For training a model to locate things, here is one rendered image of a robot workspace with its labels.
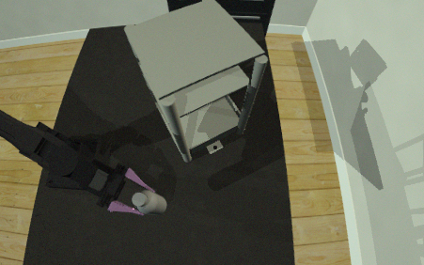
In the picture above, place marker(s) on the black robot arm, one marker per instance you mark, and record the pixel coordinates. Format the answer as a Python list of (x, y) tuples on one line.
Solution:
[(64, 161)]

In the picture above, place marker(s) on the grey bottle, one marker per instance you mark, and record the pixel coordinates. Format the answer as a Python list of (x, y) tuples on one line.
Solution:
[(148, 202)]

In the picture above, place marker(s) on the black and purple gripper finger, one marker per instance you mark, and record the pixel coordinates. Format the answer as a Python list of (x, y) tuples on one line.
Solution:
[(117, 206), (131, 175)]

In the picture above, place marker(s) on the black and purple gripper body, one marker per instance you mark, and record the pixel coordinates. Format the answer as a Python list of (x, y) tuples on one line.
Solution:
[(113, 187)]

